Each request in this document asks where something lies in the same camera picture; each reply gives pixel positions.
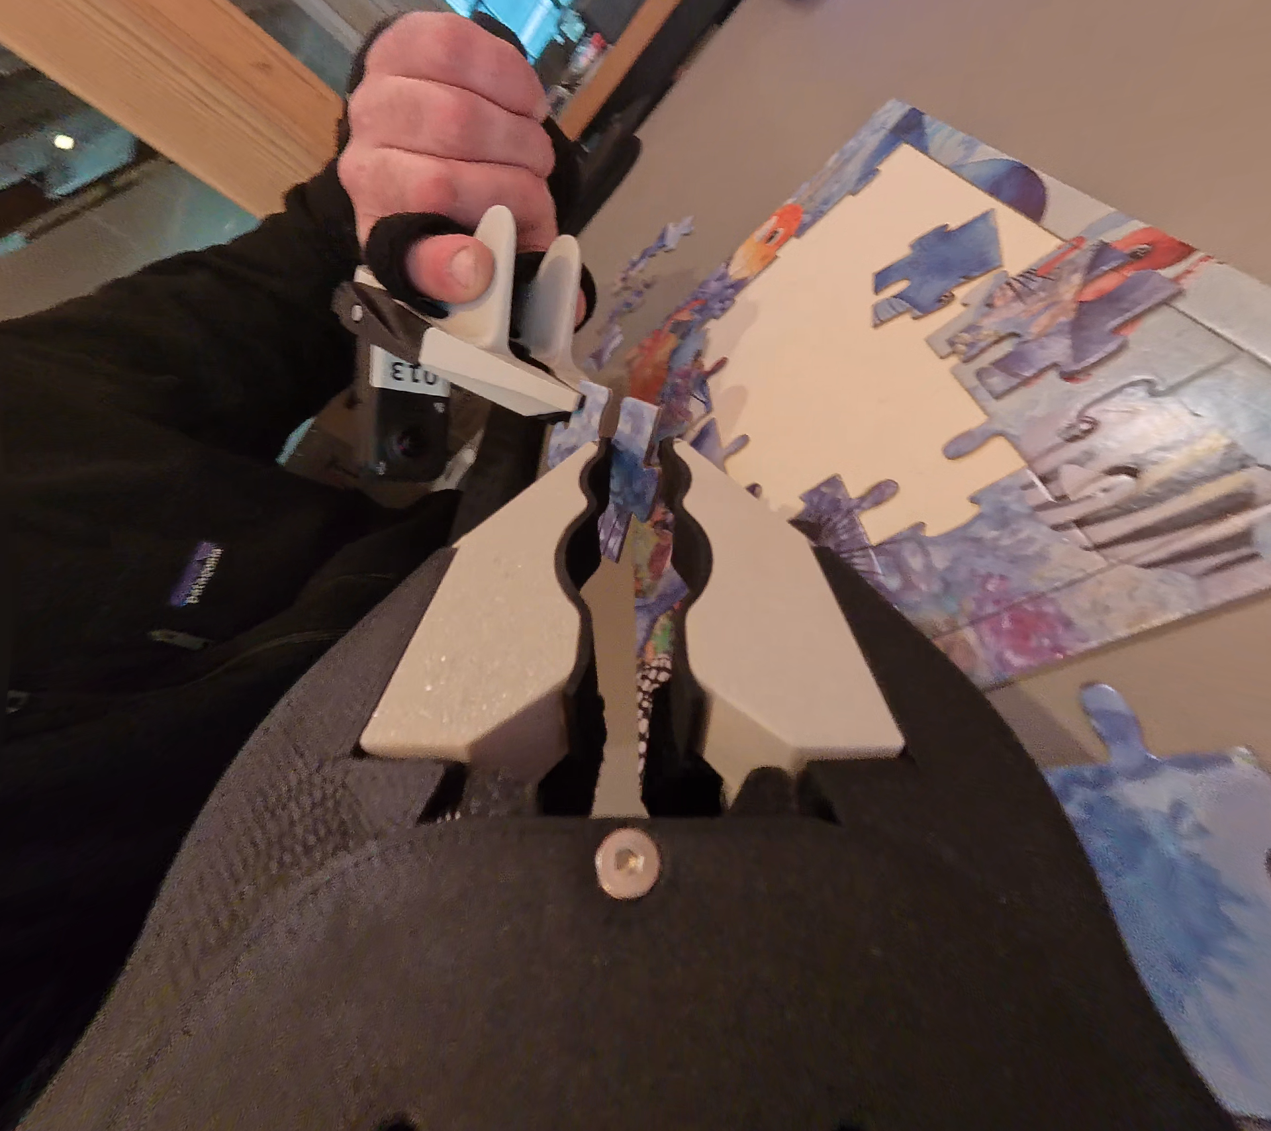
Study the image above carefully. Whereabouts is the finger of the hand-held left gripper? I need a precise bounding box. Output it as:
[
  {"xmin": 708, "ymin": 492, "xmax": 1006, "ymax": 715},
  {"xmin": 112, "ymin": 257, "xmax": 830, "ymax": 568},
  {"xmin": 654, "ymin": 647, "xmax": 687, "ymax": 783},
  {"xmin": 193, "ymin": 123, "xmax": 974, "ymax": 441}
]
[{"xmin": 418, "ymin": 316, "xmax": 587, "ymax": 422}]

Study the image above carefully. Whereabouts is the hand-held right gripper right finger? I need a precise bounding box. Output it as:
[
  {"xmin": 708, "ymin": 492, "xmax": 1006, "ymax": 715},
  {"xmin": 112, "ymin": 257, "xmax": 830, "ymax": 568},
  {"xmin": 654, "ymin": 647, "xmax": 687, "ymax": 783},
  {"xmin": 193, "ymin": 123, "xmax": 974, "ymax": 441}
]
[{"xmin": 660, "ymin": 439, "xmax": 906, "ymax": 808}]

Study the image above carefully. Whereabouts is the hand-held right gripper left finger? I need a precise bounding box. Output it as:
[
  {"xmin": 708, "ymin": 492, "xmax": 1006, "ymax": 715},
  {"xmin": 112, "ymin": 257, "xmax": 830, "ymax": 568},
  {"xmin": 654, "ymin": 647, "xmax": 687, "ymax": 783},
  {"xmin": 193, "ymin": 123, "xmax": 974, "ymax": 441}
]
[{"xmin": 358, "ymin": 440, "xmax": 610, "ymax": 765}]

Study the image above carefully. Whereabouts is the light blue puzzle piece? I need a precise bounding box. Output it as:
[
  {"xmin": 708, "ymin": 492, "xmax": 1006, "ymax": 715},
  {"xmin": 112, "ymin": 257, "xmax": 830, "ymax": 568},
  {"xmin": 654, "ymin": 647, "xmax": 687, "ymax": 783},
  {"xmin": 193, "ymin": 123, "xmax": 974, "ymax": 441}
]
[{"xmin": 549, "ymin": 381, "xmax": 664, "ymax": 559}]

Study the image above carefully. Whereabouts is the sea animal jigsaw puzzle tray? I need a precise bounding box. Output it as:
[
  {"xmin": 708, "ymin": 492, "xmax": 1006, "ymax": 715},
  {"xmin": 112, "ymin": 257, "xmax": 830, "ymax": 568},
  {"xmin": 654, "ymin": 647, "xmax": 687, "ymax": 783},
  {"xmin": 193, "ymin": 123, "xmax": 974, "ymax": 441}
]
[{"xmin": 593, "ymin": 98, "xmax": 1271, "ymax": 755}]

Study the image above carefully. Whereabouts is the dark blue puzzle piece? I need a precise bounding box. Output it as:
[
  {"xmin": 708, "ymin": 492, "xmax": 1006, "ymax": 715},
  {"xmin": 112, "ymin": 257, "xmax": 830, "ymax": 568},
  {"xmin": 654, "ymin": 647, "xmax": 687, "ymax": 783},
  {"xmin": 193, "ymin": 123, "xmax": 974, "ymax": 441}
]
[{"xmin": 872, "ymin": 210, "xmax": 1004, "ymax": 328}]

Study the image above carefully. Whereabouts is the pale blue white puzzle piece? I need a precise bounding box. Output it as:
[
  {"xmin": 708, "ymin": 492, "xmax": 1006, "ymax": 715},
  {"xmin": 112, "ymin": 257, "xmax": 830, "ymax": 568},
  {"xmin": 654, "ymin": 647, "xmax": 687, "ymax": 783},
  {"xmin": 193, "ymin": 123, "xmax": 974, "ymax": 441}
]
[{"xmin": 1042, "ymin": 682, "xmax": 1271, "ymax": 1125}]

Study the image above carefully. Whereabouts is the person's left forearm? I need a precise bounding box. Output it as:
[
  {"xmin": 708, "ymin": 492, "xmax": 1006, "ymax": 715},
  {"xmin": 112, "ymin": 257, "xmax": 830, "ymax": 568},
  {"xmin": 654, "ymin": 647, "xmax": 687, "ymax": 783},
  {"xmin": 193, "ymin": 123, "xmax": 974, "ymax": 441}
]
[{"xmin": 0, "ymin": 158, "xmax": 363, "ymax": 457}]

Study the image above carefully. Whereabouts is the person's left hand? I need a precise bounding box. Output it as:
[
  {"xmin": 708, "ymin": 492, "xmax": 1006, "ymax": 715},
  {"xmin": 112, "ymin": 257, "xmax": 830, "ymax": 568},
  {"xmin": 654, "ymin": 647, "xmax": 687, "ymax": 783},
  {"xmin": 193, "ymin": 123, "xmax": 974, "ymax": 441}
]
[{"xmin": 335, "ymin": 10, "xmax": 562, "ymax": 306}]

